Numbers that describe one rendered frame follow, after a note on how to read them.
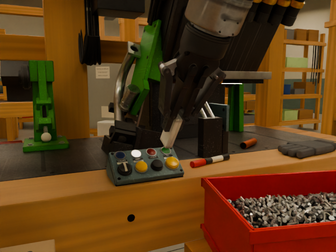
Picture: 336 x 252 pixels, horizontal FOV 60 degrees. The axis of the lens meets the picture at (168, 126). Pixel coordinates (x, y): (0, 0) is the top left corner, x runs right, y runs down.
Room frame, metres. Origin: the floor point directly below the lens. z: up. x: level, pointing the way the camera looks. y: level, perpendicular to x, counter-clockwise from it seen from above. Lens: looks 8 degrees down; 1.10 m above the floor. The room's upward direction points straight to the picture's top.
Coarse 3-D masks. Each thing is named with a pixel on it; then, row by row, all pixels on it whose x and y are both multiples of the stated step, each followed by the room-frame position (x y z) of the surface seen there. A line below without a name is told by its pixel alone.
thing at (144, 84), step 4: (144, 80) 0.80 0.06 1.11; (140, 84) 0.81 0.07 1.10; (144, 84) 0.79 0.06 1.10; (148, 84) 0.80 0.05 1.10; (140, 88) 0.80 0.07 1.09; (144, 88) 0.78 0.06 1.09; (148, 88) 0.78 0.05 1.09; (140, 92) 0.79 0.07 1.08; (144, 92) 0.78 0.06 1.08; (136, 96) 0.81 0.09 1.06; (140, 96) 0.79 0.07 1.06; (144, 96) 0.79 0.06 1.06; (136, 100) 0.80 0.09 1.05; (140, 100) 0.80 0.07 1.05; (136, 104) 0.81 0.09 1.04; (140, 104) 0.81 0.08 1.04; (132, 108) 0.82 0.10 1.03; (136, 108) 0.82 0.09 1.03; (132, 112) 0.82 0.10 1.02; (136, 112) 0.83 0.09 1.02
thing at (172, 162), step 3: (168, 159) 0.61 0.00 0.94; (171, 159) 0.61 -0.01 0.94; (174, 159) 0.61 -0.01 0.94; (165, 162) 0.61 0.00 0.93; (168, 162) 0.60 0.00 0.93; (171, 162) 0.60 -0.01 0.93; (174, 162) 0.60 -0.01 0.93; (177, 162) 0.61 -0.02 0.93; (168, 165) 0.60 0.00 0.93; (171, 165) 0.60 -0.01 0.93; (174, 165) 0.60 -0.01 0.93; (177, 165) 0.60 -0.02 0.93
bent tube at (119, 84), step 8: (128, 48) 0.87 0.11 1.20; (136, 48) 0.90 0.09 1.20; (128, 56) 0.89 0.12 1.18; (136, 56) 0.88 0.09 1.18; (128, 64) 0.91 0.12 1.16; (120, 72) 0.93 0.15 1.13; (120, 80) 0.93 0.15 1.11; (120, 88) 0.93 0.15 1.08; (120, 96) 0.91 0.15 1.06; (120, 112) 0.85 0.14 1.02; (120, 120) 0.82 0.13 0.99
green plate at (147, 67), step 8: (152, 24) 0.85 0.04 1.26; (160, 24) 0.83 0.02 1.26; (144, 32) 0.91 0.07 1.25; (152, 32) 0.84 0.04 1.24; (160, 32) 0.84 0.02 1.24; (144, 40) 0.89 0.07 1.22; (152, 40) 0.82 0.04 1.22; (160, 40) 0.84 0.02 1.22; (144, 48) 0.87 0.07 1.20; (152, 48) 0.82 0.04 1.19; (160, 48) 0.84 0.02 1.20; (144, 56) 0.85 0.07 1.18; (152, 56) 0.82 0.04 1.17; (160, 56) 0.84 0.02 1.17; (136, 64) 0.90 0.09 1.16; (144, 64) 0.83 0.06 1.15; (152, 64) 0.83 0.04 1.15; (136, 72) 0.88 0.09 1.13; (144, 72) 0.81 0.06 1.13; (152, 72) 0.83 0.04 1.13; (136, 80) 0.86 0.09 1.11; (152, 80) 0.86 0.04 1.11
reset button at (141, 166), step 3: (138, 162) 0.58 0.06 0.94; (141, 162) 0.58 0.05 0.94; (144, 162) 0.58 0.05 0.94; (135, 165) 0.58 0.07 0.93; (138, 165) 0.57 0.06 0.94; (141, 165) 0.58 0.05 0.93; (144, 165) 0.58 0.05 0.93; (138, 168) 0.57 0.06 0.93; (141, 168) 0.57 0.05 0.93; (144, 168) 0.57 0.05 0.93; (141, 171) 0.57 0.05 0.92
